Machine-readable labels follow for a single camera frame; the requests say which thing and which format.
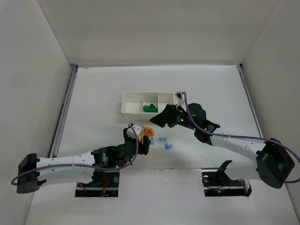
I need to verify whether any small green lego brick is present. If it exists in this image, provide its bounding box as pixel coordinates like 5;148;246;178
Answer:
142;104;158;113

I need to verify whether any yellow bee lego figure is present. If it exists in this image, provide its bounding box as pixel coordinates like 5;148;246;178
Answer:
141;126;155;144

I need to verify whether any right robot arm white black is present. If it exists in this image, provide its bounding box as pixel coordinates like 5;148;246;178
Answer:
150;103;295;189

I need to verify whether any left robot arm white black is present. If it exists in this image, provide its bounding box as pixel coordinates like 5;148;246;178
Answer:
11;136;152;194

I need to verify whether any white divided plastic container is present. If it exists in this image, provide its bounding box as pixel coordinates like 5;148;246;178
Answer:
120;91;174;123

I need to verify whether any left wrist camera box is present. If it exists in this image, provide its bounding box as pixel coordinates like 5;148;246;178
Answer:
125;123;144;141

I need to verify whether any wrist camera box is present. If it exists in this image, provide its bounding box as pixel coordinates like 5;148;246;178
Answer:
174;91;185;106
125;123;144;141

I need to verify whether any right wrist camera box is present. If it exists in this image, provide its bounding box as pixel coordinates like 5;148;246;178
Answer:
174;91;185;106

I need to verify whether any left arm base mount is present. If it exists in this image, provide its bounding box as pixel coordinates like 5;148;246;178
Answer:
75;171;120;198

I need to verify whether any left aluminium rail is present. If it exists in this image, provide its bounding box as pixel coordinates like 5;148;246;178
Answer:
47;64;78;158

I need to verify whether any aluminium rail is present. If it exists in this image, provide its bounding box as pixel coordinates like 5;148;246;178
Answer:
236;64;263;137
47;64;78;158

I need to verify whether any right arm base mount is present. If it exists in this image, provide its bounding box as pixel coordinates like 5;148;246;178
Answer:
202;160;252;197

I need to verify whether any right aluminium rail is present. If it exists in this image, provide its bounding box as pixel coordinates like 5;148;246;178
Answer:
236;64;263;137

